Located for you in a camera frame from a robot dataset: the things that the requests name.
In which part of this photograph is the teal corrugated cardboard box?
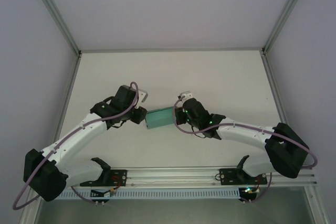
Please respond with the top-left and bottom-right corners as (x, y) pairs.
(145, 106), (176, 130)

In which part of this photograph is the grey metal panel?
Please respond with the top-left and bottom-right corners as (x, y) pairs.
(34, 199), (316, 224)

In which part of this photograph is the aluminium table edge rail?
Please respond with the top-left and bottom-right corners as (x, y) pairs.
(80, 47), (265, 54)
(262, 52), (289, 127)
(51, 53), (82, 156)

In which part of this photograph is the aluminium mounting rail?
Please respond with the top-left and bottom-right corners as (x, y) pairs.
(31, 166), (318, 189)

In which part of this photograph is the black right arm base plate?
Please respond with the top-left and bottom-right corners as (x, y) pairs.
(219, 167), (268, 186)

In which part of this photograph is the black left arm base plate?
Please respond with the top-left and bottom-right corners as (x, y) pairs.
(79, 168), (129, 187)

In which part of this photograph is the pale slotted cable duct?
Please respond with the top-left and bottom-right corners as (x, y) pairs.
(41, 188), (241, 200)

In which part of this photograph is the small wired connector board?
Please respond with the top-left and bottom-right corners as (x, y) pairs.
(239, 186), (260, 204)
(90, 187), (118, 206)

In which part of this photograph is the aluminium frame post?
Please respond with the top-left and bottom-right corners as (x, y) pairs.
(26, 0), (81, 57)
(261, 0), (314, 57)

